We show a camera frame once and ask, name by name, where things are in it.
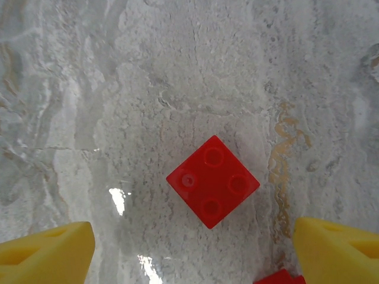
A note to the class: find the small red lego brick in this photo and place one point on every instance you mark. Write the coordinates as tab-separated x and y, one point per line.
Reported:
213	183
278	278

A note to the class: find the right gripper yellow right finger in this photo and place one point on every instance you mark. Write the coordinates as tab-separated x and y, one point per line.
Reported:
340	257

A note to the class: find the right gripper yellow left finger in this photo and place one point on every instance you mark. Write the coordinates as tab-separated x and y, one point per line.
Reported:
44	257

